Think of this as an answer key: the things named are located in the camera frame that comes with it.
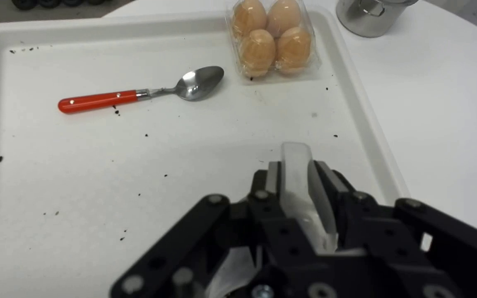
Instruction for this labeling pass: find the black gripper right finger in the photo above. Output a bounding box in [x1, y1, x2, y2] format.
[313, 159, 477, 298]

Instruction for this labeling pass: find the white plastic tray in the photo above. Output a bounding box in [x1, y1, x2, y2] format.
[0, 8, 412, 298]

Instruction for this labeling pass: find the red handled steel spoon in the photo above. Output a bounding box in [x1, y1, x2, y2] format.
[56, 65, 225, 116]

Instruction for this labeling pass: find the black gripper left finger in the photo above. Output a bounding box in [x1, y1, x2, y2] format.
[107, 161, 321, 298]

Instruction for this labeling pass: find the small steel pot with lid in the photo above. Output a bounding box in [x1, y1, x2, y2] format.
[334, 0, 417, 40]

